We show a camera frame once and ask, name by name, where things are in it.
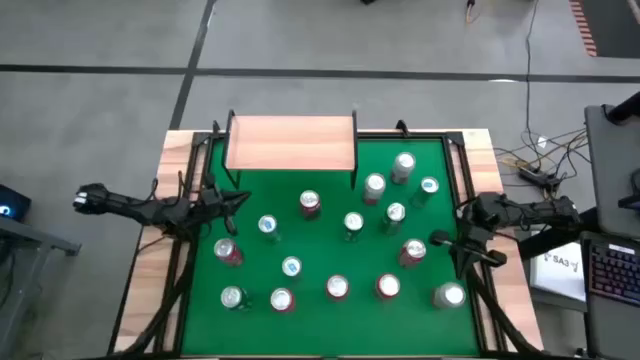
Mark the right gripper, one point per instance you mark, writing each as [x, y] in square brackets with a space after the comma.
[475, 235]

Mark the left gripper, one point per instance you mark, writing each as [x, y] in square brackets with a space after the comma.
[212, 200]

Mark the silver grey can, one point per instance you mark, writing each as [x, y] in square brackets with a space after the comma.
[449, 295]

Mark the red Coca-Cola can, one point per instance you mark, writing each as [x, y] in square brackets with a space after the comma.
[310, 205]
[412, 252]
[228, 251]

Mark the green Sprite can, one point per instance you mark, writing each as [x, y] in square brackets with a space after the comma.
[394, 216]
[353, 225]
[235, 298]

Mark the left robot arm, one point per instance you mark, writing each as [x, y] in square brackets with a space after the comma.
[130, 206]

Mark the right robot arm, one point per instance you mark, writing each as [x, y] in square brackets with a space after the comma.
[530, 212]

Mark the wooden shelf platform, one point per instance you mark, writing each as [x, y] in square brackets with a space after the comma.
[290, 145]

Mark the silver green slim can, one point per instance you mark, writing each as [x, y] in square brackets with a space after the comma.
[425, 190]

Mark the red-orange Fanta can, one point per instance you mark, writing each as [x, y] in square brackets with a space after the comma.
[388, 286]
[282, 300]
[337, 287]

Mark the white SA3 sign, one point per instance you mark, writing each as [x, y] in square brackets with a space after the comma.
[555, 272]

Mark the black stand bar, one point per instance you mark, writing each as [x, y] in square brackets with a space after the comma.
[555, 236]

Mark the white red can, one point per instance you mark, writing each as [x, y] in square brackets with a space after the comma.
[403, 167]

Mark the black power strip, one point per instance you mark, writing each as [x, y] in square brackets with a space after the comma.
[537, 177]

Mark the grey laptop lit keyboard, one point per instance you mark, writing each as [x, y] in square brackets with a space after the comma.
[615, 270]

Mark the green table mat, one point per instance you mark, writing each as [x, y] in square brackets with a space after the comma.
[320, 325]

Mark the grey desk panel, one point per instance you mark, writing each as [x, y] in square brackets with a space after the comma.
[610, 165]

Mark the grey metal table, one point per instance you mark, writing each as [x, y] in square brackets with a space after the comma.
[50, 242]

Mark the black computer tower blue lights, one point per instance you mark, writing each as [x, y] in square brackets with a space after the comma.
[12, 200]

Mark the black mat orange stripes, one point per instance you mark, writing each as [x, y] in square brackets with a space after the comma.
[615, 25]

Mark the black clamp bracket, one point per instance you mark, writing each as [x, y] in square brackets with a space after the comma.
[216, 127]
[401, 128]

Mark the black table frame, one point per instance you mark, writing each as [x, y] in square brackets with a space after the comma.
[420, 135]

